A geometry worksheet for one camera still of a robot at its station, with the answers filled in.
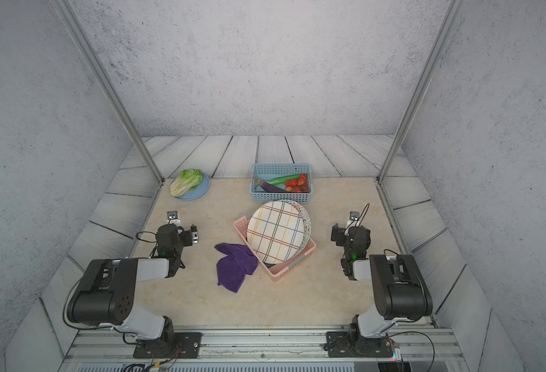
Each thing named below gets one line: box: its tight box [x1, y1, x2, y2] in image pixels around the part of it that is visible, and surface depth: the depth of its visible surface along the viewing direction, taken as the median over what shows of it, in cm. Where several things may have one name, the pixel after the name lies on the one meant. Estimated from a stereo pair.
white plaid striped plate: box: [246, 200, 305, 265], surface depth 95 cm
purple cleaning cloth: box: [214, 242, 259, 293], surface depth 91 cm
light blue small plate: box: [175, 172, 211, 201], surface depth 118 cm
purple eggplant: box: [254, 177, 287, 193], surface depth 117 cm
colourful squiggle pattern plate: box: [277, 199, 312, 256], surface depth 91 cm
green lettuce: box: [169, 168, 203, 197], surface depth 116 cm
